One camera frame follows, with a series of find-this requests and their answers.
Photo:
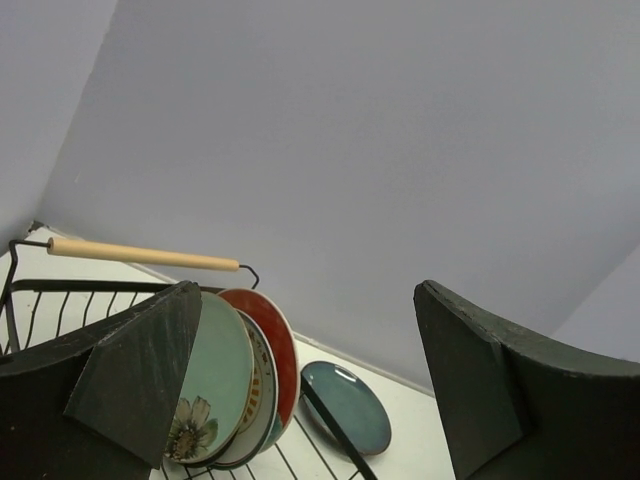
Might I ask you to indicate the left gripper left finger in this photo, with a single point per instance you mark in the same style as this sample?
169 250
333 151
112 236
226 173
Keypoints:
98 402

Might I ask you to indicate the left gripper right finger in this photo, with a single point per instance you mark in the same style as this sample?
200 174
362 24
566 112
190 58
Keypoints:
515 404

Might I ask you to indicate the light green flower plate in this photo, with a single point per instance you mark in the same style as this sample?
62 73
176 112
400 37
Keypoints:
216 386

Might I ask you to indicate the white orange sunburst plate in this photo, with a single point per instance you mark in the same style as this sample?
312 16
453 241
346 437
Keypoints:
261 409

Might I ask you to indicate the small blue patterned dish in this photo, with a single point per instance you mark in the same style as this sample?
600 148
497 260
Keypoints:
272 432

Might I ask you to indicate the red and teal floral plate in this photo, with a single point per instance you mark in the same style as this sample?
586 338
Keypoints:
280 337

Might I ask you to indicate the dark teal speckled plate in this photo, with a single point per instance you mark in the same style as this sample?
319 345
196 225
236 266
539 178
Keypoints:
353 404

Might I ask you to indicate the black wire dish rack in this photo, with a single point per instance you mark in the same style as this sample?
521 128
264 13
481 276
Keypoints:
101 299

